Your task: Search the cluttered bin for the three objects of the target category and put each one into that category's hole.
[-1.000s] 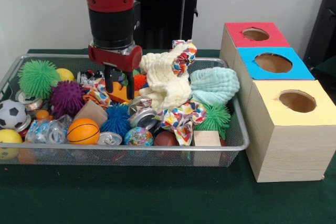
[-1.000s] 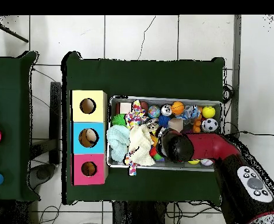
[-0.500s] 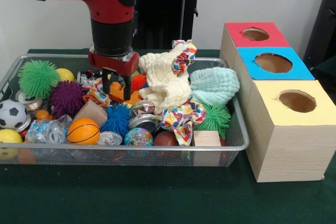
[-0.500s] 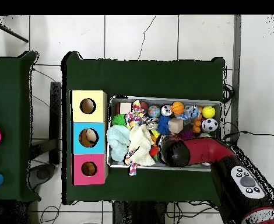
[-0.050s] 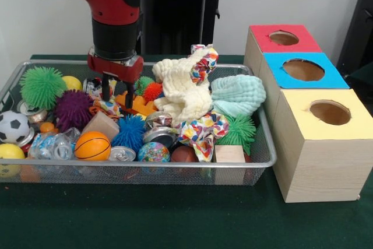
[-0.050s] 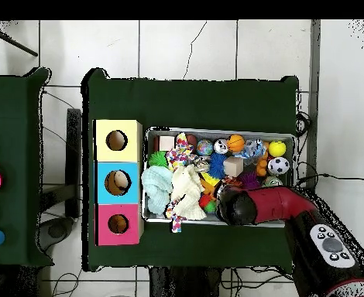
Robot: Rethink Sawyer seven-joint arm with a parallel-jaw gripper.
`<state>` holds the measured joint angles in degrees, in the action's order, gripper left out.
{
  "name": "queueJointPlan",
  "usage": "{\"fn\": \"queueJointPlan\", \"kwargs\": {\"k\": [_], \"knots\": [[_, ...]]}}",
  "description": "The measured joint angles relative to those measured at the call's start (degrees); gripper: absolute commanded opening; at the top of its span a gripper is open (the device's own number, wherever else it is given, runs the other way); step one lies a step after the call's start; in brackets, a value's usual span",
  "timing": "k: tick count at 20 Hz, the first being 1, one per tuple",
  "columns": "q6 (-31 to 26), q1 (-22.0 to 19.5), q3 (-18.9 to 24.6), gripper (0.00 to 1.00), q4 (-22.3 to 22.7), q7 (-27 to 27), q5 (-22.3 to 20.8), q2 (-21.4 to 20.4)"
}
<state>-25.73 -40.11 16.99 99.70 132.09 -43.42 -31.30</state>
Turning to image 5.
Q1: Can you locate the mint green waffle cloth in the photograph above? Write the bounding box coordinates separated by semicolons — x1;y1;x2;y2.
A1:
211;74;266;117

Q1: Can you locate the purple spiky ball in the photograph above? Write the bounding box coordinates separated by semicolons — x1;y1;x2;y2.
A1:
54;90;94;132

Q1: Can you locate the globe print ball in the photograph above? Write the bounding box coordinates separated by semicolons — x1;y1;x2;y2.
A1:
138;141;171;162

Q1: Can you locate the green spiky ball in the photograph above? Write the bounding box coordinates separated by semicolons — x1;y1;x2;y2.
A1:
19;66;68;110
224;113;257;155

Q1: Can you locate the black stand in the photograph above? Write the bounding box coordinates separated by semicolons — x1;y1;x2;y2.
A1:
336;0;373;71

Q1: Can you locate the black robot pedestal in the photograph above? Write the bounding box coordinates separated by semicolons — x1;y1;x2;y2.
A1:
141;0;235;55

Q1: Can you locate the shallow wire mesh bin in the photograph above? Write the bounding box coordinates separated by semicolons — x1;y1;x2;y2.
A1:
0;59;277;187

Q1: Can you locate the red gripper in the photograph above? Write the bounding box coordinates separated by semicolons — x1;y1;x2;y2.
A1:
87;53;145;108

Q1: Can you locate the cream waffle cloth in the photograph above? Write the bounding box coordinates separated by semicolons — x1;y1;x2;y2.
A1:
152;47;214;127

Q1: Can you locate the orange basketball toy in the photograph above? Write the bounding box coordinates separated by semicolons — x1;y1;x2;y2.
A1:
74;131;111;162

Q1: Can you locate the black and white soccer ball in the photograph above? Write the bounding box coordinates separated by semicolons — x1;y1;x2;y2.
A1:
0;111;30;144

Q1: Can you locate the wooden three-hole box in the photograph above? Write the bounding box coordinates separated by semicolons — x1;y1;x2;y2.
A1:
243;24;373;204

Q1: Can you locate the colourful patterned cloth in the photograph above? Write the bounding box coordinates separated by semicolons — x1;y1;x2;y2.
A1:
191;44;220;86
174;111;230;162

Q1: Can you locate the dark green tablecloth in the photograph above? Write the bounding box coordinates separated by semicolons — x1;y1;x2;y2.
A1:
0;53;373;249
348;64;373;86

